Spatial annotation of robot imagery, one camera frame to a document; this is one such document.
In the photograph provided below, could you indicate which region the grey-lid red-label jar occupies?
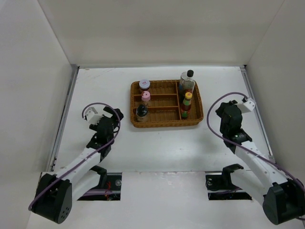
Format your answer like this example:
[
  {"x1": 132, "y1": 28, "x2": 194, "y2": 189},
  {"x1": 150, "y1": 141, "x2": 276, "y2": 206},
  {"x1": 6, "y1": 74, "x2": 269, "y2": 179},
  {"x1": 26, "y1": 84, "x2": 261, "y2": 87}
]
[{"x1": 139, "y1": 79, "x2": 151, "y2": 92}]

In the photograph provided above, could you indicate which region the purple cable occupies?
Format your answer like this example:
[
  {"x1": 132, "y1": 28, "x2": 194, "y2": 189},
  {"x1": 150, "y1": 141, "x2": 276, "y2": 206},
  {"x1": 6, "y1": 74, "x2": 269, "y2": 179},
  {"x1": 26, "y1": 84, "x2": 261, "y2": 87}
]
[
  {"x1": 206, "y1": 92, "x2": 305, "y2": 220},
  {"x1": 28, "y1": 102, "x2": 122, "y2": 211}
]

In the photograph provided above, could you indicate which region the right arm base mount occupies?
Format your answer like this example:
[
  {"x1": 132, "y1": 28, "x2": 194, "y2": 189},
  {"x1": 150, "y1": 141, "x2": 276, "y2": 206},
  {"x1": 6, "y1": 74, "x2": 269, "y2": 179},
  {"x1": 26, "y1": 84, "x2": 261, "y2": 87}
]
[{"x1": 205, "y1": 164, "x2": 252, "y2": 200}]

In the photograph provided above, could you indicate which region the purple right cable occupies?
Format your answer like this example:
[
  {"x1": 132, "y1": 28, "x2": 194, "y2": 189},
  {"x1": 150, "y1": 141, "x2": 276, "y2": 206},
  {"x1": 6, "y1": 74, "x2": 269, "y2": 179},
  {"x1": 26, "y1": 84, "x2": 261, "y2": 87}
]
[{"x1": 206, "y1": 92, "x2": 305, "y2": 220}]

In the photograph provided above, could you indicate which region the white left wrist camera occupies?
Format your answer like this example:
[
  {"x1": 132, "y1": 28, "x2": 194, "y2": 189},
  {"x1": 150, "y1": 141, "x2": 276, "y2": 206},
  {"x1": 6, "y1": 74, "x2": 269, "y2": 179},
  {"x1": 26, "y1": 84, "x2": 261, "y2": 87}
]
[{"x1": 83, "y1": 106, "x2": 102, "y2": 125}]

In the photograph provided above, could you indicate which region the brown wicker divided basket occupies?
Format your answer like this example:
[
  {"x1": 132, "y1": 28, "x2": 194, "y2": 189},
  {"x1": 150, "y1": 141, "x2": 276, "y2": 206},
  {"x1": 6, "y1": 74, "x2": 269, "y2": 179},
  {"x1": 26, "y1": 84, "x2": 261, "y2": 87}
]
[{"x1": 130, "y1": 80, "x2": 204, "y2": 128}]

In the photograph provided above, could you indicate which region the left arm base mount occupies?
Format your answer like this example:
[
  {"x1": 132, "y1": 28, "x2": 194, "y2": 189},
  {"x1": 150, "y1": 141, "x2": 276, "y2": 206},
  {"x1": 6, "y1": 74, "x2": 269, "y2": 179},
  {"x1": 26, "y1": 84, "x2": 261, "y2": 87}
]
[{"x1": 78, "y1": 166, "x2": 122, "y2": 201}]

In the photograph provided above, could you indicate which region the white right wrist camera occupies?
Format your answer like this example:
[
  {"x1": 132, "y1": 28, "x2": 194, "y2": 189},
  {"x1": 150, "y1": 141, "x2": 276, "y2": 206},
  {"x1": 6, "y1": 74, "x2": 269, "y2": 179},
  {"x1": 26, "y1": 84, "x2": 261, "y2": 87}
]
[{"x1": 236, "y1": 97, "x2": 256, "y2": 114}]

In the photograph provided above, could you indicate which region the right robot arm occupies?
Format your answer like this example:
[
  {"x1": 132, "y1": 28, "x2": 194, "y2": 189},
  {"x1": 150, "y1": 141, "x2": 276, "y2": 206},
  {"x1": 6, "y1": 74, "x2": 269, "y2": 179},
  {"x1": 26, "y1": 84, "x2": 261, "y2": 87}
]
[{"x1": 215, "y1": 99, "x2": 305, "y2": 225}]

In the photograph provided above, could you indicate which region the pink-lid clear spice jar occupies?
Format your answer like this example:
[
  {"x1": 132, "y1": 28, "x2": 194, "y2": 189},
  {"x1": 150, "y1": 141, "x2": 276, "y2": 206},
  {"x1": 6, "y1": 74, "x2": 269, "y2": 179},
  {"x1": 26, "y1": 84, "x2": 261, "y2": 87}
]
[{"x1": 141, "y1": 91, "x2": 151, "y2": 106}]

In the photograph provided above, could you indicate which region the tall black-capped sauce bottle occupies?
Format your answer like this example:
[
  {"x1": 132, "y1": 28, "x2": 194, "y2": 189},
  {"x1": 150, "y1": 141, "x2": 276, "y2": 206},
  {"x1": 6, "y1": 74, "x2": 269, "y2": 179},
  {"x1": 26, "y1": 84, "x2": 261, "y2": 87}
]
[{"x1": 178, "y1": 70, "x2": 195, "y2": 103}]

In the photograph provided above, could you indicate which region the black-capped small spice bottle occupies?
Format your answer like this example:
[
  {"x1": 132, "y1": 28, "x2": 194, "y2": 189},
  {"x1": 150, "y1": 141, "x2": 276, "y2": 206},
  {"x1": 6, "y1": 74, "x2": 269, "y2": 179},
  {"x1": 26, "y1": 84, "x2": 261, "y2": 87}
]
[{"x1": 136, "y1": 104, "x2": 148, "y2": 122}]

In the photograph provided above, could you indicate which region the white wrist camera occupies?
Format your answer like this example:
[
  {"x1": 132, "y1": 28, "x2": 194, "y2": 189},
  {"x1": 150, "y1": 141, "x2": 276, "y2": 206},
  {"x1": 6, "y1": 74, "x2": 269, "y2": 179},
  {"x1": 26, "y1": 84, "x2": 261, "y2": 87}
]
[
  {"x1": 236, "y1": 97, "x2": 256, "y2": 114},
  {"x1": 83, "y1": 106, "x2": 102, "y2": 125}
]

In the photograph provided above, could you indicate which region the silver-lid white blue jar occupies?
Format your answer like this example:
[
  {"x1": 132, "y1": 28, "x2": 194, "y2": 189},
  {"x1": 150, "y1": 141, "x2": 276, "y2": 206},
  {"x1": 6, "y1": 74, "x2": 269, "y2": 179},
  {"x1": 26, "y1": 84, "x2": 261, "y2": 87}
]
[{"x1": 178, "y1": 72, "x2": 188, "y2": 94}]

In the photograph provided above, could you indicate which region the red chili sauce bottle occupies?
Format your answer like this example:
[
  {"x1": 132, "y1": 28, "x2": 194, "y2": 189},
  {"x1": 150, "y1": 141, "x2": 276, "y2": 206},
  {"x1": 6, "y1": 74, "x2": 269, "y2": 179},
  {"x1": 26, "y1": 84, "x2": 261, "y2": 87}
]
[{"x1": 180, "y1": 92, "x2": 193, "y2": 118}]

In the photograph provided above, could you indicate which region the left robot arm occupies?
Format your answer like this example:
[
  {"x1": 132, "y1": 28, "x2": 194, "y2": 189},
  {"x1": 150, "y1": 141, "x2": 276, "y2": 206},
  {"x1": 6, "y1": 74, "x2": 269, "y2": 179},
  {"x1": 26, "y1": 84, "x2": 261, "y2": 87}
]
[{"x1": 28, "y1": 103, "x2": 123, "y2": 224}]

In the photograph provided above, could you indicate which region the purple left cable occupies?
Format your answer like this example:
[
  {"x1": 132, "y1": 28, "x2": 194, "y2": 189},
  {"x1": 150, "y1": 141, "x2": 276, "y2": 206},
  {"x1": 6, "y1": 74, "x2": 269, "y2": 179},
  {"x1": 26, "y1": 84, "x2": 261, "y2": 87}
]
[{"x1": 28, "y1": 102, "x2": 122, "y2": 211}]

